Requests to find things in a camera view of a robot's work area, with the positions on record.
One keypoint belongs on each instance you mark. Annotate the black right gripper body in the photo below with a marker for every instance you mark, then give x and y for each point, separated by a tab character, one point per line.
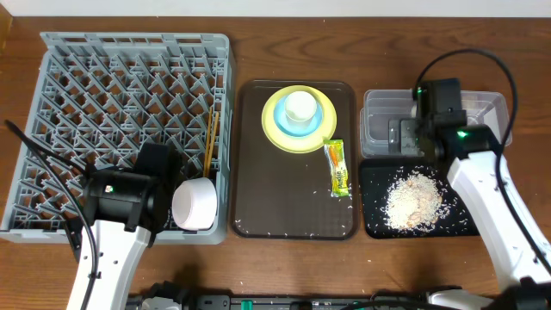
405	137

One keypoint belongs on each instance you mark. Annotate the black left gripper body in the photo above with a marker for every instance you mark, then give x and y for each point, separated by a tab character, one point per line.
163	200

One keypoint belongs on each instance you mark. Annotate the wooden chopstick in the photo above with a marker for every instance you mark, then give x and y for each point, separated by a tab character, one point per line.
210	153
208	138

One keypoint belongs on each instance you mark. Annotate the white bowl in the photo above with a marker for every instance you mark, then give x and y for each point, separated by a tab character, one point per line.
194	204

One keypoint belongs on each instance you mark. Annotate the leftover rice pile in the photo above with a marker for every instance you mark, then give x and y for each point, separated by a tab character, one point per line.
414	204

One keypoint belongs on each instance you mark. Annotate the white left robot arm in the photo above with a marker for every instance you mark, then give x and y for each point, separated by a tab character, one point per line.
124	210

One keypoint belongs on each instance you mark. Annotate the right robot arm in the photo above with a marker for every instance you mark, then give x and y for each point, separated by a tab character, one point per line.
468	149

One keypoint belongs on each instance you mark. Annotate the black waste tray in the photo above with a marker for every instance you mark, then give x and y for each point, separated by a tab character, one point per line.
380	176

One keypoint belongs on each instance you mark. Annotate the clear plastic container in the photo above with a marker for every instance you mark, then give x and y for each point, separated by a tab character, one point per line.
380	106

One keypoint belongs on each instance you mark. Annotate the green orange snack wrapper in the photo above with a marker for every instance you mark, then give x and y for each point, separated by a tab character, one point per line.
334	151

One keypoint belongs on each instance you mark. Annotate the yellow-green plate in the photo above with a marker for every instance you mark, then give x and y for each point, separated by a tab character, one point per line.
309	143

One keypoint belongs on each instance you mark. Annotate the grey plastic dish rack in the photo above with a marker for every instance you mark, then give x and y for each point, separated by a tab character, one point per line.
101	96

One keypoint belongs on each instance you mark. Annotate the white cup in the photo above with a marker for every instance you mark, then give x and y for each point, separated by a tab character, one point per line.
300	106

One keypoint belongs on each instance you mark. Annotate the dark brown serving tray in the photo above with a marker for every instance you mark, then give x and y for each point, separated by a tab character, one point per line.
281	195

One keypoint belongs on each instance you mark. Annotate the light blue small plate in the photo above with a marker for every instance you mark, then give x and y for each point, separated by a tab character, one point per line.
296	129

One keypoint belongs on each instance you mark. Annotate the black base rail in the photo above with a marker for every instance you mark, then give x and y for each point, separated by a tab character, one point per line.
224	302

